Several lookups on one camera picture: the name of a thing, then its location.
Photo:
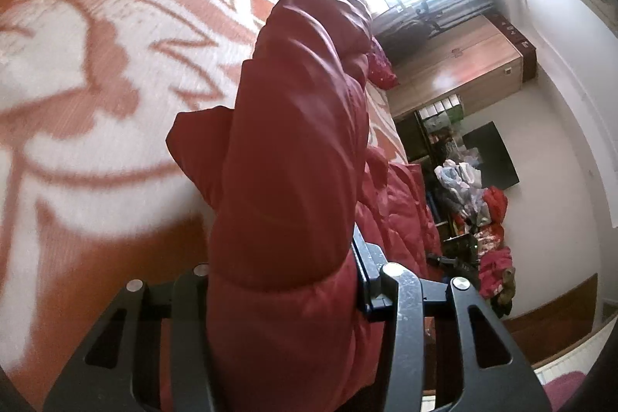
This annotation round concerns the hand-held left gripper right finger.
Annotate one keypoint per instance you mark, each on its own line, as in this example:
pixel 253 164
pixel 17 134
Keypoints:
pixel 371 277

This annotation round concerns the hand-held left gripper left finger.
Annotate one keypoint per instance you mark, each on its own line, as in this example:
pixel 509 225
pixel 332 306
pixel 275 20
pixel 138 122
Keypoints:
pixel 190 335

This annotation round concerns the dark red quilted jacket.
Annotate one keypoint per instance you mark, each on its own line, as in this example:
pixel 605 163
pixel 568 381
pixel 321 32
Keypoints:
pixel 289 151

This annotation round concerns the pile of mixed clothes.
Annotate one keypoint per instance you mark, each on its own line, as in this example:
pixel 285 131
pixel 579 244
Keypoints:
pixel 487 223

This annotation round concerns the dark low cabinet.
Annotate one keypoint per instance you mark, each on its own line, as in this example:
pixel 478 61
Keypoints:
pixel 420 137

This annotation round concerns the wooden wardrobe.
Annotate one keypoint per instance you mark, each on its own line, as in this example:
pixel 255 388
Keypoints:
pixel 463 64

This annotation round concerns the orange and white patterned blanket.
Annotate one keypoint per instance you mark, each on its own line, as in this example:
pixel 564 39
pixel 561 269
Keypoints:
pixel 96 79

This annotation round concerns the black wall screen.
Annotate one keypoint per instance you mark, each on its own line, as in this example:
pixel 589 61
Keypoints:
pixel 492 156

